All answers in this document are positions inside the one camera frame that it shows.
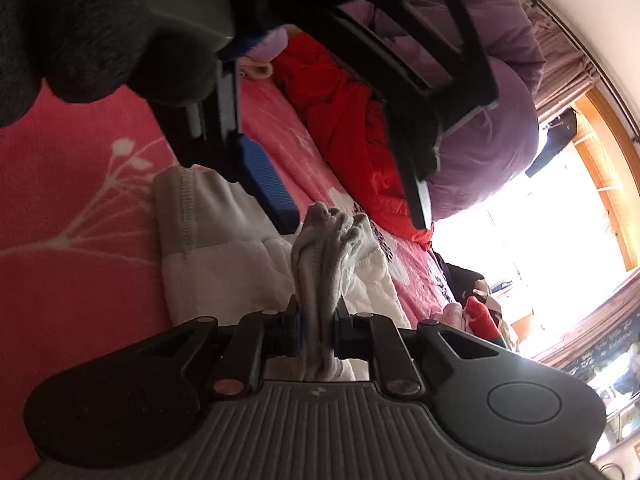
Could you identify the black hanging garment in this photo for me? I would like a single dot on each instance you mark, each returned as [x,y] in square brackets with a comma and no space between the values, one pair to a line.
[552,142]

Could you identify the pink floral blanket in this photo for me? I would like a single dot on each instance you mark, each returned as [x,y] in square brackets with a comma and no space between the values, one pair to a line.
[75,185]

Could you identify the white grey garment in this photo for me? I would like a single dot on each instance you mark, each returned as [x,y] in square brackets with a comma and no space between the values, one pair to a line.
[225,270]

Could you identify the red quilt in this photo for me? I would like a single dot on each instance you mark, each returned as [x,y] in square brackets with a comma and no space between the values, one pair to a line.
[340,110]

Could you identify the curtain rod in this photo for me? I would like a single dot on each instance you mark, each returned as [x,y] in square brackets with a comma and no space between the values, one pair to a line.
[590,55]

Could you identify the pink curtain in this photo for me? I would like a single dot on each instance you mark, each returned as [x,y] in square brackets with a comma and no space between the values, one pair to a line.
[560,60]

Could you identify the lavender folded garment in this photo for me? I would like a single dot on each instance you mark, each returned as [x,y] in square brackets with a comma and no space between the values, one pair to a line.
[265,47]

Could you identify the dark clothing pile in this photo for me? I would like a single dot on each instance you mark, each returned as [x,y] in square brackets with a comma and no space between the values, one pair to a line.
[460,277]

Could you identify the wooden window frame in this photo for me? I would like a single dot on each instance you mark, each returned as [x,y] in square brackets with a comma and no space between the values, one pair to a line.
[610,160]

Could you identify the purple duvet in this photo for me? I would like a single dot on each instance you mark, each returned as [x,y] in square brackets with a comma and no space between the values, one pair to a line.
[480,135]

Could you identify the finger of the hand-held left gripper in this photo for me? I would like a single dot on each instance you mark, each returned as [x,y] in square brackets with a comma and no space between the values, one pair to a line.
[265,180]
[450,60]

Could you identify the person's left hand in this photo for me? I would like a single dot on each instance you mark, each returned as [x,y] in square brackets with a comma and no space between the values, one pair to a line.
[75,35]

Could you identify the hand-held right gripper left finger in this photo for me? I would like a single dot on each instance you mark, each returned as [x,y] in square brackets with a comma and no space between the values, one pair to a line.
[297,332]

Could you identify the red green knitted sweater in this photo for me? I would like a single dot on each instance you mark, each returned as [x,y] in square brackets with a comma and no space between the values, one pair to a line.
[482,322]

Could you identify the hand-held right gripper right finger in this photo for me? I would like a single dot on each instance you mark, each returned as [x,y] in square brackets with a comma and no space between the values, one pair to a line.
[341,332]

